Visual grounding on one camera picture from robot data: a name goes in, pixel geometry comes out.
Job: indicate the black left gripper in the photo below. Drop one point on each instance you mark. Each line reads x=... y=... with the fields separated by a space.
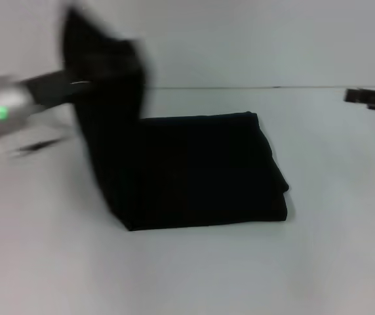
x=56 y=88

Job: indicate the black t-shirt with FREE print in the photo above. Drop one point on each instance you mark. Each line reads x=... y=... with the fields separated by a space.
x=181 y=164

